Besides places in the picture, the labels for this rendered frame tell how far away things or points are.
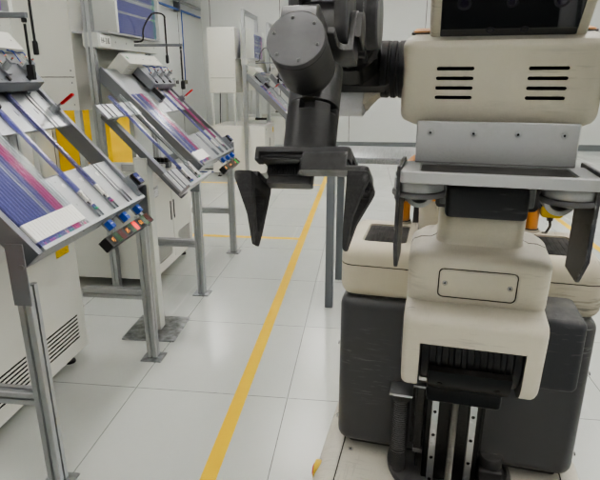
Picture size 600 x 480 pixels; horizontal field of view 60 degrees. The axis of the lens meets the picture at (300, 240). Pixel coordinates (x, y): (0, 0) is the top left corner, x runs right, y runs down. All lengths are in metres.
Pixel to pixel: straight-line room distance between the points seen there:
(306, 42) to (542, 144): 0.42
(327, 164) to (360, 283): 0.67
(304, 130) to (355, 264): 0.65
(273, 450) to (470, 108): 1.33
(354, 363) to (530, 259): 0.54
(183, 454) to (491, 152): 1.40
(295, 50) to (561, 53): 0.43
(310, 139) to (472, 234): 0.42
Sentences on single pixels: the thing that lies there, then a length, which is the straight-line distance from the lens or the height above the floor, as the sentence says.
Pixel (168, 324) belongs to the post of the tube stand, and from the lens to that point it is 2.66.
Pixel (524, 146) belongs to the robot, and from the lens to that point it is 0.81.
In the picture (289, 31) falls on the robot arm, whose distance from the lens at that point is 0.53.
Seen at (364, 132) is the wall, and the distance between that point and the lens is 9.33.
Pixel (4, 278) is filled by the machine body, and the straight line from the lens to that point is 1.96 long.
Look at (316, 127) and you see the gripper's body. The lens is 0.55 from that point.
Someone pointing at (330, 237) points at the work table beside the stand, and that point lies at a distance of 2.64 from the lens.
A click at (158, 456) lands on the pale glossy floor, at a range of 1.86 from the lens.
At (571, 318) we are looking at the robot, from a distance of 1.06.
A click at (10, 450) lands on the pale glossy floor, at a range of 2.06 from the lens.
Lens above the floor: 1.16
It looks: 17 degrees down
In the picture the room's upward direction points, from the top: straight up
